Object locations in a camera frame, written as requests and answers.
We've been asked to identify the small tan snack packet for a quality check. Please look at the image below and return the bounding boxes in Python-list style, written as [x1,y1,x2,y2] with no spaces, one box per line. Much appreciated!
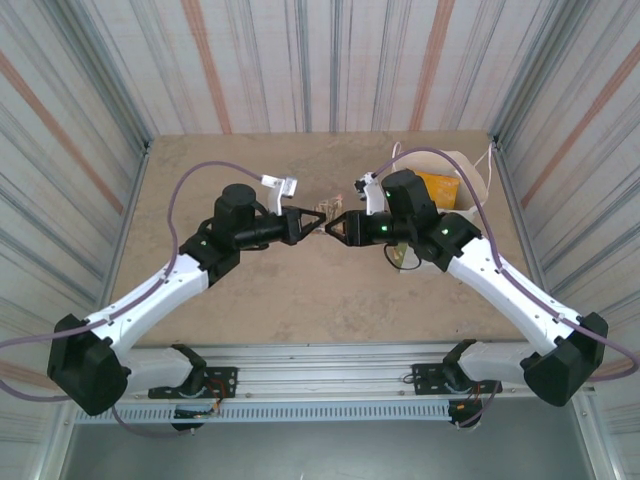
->
[313,196,346,224]

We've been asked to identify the orange snack bag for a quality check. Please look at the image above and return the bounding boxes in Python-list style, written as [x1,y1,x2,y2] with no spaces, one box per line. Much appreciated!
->
[416,170,461,210]

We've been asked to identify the white paper bag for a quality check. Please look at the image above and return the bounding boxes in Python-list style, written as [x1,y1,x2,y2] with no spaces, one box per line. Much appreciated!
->
[389,141,497,274]

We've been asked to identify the small circuit board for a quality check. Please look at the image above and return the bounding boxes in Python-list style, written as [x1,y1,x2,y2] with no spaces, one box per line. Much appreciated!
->
[172,405,224,420]
[447,397,484,429]

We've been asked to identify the grey metal shelf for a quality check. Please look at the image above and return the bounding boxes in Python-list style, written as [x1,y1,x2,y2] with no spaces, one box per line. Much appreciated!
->
[59,422,599,480]

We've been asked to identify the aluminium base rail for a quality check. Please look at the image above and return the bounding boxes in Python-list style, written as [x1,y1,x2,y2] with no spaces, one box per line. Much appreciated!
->
[122,342,534,404]

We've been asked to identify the black mount plate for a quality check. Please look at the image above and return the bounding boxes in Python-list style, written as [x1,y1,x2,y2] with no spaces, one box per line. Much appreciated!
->
[410,363,454,397]
[202,366,239,399]

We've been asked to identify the slotted grey cable duct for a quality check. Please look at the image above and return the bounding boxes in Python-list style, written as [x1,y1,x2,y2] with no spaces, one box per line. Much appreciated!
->
[74,401,454,425]

